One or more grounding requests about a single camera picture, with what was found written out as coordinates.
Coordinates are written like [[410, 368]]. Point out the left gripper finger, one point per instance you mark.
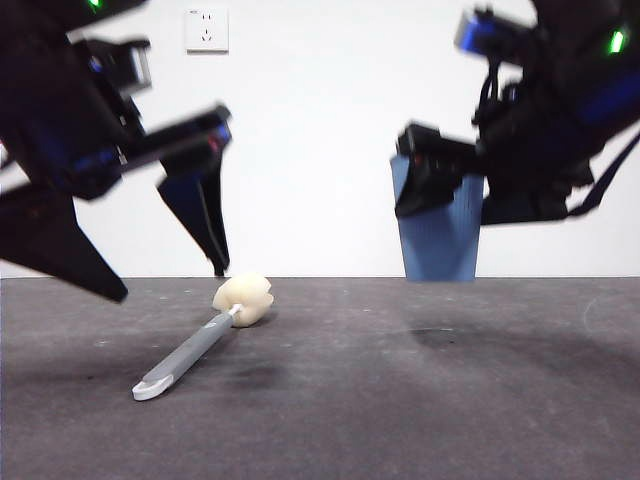
[[200, 215], [45, 235]]

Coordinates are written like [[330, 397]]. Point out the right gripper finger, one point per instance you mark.
[[425, 192], [525, 210]]

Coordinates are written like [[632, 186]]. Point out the blue ribbed plastic cup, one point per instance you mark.
[[440, 250]]

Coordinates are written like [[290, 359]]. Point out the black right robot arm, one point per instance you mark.
[[575, 30]]

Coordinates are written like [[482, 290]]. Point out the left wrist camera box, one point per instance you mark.
[[140, 67]]

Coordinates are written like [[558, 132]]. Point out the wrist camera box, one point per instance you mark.
[[140, 67], [477, 30]]

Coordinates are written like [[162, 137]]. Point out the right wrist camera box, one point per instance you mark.
[[477, 30]]

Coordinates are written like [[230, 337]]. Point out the white wall socket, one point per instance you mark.
[[207, 30]]

